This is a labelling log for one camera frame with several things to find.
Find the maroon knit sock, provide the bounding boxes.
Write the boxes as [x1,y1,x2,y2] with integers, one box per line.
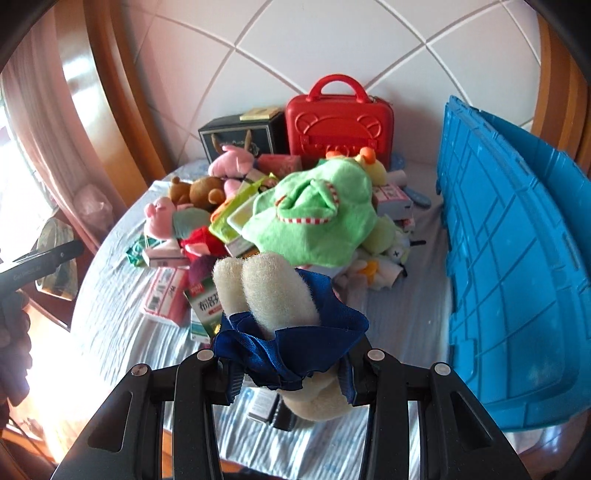
[187,254,218,287]

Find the green frog plush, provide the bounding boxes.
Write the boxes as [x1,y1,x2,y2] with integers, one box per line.
[240,157,382,268]

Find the blue plastic crate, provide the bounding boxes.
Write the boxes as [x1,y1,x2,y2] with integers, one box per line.
[435,95,591,432]

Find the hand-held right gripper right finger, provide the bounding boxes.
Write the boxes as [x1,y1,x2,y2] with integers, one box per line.
[339,348,532,480]

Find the pink pig plush teal dress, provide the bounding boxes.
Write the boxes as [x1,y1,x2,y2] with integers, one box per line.
[143,196,213,241]

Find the lime green wipes pack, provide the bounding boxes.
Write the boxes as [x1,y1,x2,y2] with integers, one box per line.
[209,178,278,243]

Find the pink pig head plush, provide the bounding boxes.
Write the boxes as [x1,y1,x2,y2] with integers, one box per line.
[208,144,259,181]

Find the pink curtain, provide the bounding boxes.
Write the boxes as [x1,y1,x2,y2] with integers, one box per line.
[0,60,88,296]

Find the pink floral tissue box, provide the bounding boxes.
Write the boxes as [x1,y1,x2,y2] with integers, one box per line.
[256,154,303,176]

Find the brown teddy bear plush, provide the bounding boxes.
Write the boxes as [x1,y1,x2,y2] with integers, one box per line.
[167,175,227,210]

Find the small black object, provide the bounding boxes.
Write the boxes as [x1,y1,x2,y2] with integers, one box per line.
[270,397,296,432]

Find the green patterned tissue pack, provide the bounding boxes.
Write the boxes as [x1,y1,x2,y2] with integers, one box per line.
[126,235,153,268]

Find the pink pig plush red dress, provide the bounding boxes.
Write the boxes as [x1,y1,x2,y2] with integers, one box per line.
[179,226,227,259]

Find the small gold box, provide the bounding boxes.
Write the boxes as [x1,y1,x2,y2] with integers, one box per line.
[239,107,283,121]

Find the curved wooden frame post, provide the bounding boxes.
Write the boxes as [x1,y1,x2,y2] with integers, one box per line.
[529,9,591,171]
[53,0,188,259]

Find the pink white medicine box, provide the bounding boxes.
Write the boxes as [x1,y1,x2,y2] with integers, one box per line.
[141,267,190,328]

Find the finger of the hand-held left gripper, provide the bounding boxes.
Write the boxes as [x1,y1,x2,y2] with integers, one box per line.
[0,240,86,292]

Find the red small suitcase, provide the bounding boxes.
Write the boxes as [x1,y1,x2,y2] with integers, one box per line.
[284,74,395,169]

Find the cream plush with blue ruffle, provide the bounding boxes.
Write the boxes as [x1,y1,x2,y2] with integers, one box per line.
[211,251,370,423]

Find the green white medicine box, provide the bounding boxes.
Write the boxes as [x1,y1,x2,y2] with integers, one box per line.
[182,284,225,347]

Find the light green round plush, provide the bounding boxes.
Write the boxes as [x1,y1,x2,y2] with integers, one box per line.
[360,217,402,257]

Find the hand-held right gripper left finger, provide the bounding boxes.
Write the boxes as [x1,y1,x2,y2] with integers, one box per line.
[53,348,245,480]

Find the white pink small box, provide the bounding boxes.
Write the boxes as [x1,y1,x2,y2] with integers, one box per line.
[141,242,190,268]
[372,182,414,215]

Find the black gift box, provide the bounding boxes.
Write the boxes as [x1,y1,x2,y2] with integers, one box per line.
[198,111,289,167]

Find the white plush with yellow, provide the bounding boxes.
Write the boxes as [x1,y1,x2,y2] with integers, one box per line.
[335,256,409,291]

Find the person's left hand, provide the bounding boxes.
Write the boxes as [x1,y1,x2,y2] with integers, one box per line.
[0,302,33,407]

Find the small white medicine box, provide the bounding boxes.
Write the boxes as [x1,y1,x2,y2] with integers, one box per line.
[247,390,278,423]

